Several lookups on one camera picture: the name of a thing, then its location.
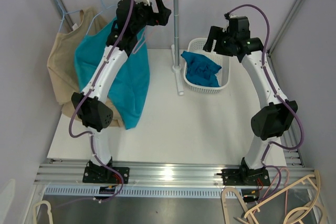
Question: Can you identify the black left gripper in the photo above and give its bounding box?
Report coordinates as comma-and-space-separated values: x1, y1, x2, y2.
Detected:
131, 0, 170, 34

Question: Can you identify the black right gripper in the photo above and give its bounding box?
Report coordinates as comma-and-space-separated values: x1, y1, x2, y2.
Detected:
203, 26, 235, 57

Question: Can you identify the dark blue t shirt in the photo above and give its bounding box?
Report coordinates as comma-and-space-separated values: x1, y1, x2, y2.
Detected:
181, 51, 222, 88

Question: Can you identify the pink wire hanger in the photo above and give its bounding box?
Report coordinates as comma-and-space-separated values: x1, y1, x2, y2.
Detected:
132, 0, 184, 55

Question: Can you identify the teal t shirt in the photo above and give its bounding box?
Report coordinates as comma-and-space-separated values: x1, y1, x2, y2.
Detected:
74, 22, 150, 130

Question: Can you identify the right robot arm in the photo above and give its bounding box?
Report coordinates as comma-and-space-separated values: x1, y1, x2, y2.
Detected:
203, 14, 298, 186

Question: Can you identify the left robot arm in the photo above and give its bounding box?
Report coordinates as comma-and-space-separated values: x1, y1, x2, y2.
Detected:
71, 0, 171, 185

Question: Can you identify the beige hanger bottom left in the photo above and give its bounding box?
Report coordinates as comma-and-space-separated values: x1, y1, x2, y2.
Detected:
31, 200, 55, 224

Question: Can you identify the white perforated plastic basket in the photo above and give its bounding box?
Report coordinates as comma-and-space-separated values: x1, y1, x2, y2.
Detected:
181, 38, 230, 94

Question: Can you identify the beige tank top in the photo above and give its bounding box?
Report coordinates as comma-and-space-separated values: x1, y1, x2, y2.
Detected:
47, 7, 125, 127

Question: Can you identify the beige wooden hangers pile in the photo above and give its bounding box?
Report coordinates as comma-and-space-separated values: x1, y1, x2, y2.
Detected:
220, 170, 329, 223

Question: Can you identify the aluminium corner frame post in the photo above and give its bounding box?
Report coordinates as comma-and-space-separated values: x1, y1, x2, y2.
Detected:
268, 0, 305, 56

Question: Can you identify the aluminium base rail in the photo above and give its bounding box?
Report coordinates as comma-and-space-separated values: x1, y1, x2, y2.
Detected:
34, 158, 316, 198

